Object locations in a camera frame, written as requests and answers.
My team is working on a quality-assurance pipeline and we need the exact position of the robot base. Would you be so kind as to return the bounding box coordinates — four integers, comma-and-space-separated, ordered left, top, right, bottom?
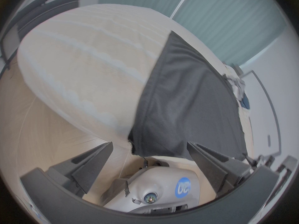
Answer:
100, 156, 200, 213

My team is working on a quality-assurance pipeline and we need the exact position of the black garment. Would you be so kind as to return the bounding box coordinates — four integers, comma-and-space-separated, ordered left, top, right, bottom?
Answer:
127, 30, 248, 161

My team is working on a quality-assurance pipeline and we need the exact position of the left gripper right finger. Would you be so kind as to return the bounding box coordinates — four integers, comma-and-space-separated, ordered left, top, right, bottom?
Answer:
187, 141, 252, 197

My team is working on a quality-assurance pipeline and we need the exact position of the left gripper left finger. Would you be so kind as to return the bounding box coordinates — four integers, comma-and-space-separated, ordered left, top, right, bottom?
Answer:
48, 142, 114, 198

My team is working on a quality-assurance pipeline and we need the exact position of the grey bedside table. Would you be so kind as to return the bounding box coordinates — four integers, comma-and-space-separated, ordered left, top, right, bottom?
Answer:
231, 63, 244, 75

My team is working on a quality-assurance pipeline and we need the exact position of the dark grey chest of drawers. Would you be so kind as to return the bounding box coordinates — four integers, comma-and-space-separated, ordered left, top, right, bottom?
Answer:
16, 0, 81, 35

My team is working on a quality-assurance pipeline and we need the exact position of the pile of clothes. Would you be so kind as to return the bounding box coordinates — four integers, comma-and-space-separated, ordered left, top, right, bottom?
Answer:
223, 74, 251, 110

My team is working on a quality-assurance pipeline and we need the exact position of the bed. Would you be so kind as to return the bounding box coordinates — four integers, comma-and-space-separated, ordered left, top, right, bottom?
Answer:
17, 4, 281, 160

